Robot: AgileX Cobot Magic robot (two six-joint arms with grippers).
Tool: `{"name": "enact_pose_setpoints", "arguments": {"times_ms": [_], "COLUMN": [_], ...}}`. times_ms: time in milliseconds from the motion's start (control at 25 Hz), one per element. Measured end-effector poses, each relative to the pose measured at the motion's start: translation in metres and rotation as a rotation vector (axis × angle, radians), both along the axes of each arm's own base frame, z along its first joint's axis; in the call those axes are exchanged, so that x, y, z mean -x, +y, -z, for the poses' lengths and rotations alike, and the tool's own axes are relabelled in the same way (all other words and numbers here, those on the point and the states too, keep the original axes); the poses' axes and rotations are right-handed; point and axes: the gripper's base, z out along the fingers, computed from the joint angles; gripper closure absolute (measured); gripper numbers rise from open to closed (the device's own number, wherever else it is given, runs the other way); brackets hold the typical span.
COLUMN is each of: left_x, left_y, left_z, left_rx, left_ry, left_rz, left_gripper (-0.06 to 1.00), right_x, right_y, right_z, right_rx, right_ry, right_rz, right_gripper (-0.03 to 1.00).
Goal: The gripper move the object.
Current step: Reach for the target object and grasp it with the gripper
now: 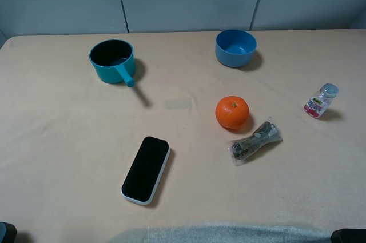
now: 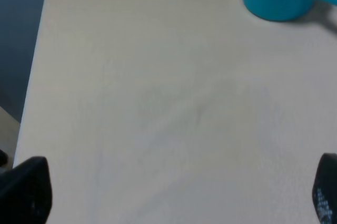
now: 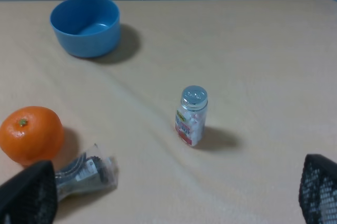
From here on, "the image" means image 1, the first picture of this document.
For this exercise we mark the small clear candy bottle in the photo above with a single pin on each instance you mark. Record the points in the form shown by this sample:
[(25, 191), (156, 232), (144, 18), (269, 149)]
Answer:
[(320, 101)]

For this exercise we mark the black object bottom right corner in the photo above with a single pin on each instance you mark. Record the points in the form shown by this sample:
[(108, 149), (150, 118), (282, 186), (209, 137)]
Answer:
[(349, 236)]

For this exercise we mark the black object corner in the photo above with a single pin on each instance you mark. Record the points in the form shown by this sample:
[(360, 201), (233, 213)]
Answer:
[(8, 232), (349, 236)]

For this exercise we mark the clear packet of dark snack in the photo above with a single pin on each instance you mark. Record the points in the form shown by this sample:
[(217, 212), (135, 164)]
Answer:
[(242, 149)]

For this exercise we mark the black object bottom left corner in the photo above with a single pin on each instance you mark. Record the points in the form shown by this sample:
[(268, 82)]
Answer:
[(8, 232)]

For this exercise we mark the orange mandarin fruit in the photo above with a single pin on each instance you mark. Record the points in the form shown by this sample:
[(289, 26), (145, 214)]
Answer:
[(232, 112)]

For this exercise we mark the grey cloth at table edge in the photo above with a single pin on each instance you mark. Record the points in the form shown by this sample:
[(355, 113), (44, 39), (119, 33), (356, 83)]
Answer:
[(222, 233)]

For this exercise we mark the teal saucepan with handle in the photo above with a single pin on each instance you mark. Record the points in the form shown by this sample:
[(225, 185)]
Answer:
[(114, 61)]

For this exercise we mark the blue plastic bowl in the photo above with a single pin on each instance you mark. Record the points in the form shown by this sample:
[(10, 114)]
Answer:
[(235, 48)]

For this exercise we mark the black and white eraser block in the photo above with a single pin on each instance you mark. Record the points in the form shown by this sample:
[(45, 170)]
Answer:
[(144, 175)]

